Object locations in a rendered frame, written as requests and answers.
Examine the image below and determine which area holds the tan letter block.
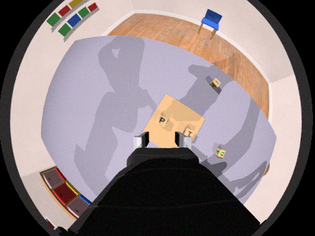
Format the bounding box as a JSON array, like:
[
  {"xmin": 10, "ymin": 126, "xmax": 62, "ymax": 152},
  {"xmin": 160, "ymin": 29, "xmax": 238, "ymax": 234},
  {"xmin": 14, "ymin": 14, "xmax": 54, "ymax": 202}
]
[
  {"xmin": 210, "ymin": 78, "xmax": 221, "ymax": 89},
  {"xmin": 182, "ymin": 127, "xmax": 195, "ymax": 137},
  {"xmin": 215, "ymin": 148, "xmax": 226, "ymax": 158},
  {"xmin": 156, "ymin": 114, "xmax": 168, "ymax": 127}
]

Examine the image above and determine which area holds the tan square mat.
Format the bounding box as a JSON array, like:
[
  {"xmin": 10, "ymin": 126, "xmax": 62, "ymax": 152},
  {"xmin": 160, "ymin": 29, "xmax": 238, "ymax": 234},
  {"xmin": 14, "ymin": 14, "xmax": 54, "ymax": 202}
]
[{"xmin": 143, "ymin": 94, "xmax": 204, "ymax": 148}]

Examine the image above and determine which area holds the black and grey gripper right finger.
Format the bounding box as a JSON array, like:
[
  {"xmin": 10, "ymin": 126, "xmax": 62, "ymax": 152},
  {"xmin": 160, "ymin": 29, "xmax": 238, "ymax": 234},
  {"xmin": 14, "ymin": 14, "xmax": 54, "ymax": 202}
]
[{"xmin": 175, "ymin": 131, "xmax": 192, "ymax": 150}]

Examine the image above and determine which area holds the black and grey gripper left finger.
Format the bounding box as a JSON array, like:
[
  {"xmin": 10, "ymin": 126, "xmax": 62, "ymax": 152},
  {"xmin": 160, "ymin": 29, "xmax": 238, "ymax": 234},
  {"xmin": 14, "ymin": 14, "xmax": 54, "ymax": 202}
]
[{"xmin": 133, "ymin": 131, "xmax": 149, "ymax": 150}]

